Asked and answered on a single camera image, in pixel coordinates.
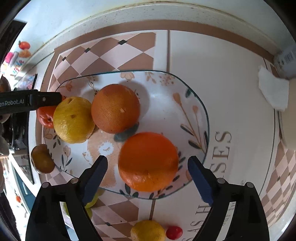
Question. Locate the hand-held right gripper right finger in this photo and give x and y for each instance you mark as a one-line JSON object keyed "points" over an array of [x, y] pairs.
{"points": [[201, 183]]}

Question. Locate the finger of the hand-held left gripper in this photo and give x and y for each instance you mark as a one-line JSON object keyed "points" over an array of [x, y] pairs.
{"points": [[46, 99]]}

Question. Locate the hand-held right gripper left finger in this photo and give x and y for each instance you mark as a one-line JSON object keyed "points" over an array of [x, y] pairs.
{"points": [[94, 182]]}

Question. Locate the red apple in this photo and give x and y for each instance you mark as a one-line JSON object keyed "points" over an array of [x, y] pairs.
{"points": [[45, 118]]}

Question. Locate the green apple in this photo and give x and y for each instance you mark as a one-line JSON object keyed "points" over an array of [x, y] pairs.
{"points": [[94, 204], [64, 209]]}

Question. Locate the yellow citrus fruit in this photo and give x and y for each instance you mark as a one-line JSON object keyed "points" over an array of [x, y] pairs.
{"points": [[74, 120], [148, 231]]}

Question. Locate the red cherry tomato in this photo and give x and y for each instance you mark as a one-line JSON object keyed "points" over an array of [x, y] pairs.
{"points": [[174, 232]]}

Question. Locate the brown round fruit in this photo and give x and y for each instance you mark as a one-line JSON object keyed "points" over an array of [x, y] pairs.
{"points": [[42, 160]]}

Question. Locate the bright orange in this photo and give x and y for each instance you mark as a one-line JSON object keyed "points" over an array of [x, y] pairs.
{"points": [[148, 162]]}

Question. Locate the dark orange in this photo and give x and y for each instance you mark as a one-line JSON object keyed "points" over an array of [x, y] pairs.
{"points": [[115, 109]]}

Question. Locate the glass fruit plate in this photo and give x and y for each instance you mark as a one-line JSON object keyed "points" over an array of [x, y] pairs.
{"points": [[161, 104]]}

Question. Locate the black gas stove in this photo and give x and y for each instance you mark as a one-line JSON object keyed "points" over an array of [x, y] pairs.
{"points": [[23, 164]]}

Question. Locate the blue cabinet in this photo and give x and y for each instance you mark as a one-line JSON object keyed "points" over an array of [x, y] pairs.
{"points": [[22, 185]]}

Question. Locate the small orange round object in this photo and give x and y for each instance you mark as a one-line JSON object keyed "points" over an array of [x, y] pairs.
{"points": [[18, 198]]}

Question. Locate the brown checkered mat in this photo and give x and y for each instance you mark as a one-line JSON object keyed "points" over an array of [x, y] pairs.
{"points": [[231, 92]]}

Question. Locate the white tissue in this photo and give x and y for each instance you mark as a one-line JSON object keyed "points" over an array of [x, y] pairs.
{"points": [[272, 90]]}

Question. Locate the grey spray can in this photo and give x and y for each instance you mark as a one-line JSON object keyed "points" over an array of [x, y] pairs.
{"points": [[285, 59]]}

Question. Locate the colourful wall sticker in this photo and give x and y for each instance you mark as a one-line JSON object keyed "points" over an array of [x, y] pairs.
{"points": [[11, 62]]}

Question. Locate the gold ingot wall sticker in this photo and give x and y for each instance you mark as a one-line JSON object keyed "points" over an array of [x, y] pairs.
{"points": [[24, 54]]}

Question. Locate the persimmon wall sticker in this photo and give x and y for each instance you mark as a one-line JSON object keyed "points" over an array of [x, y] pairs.
{"points": [[24, 45]]}

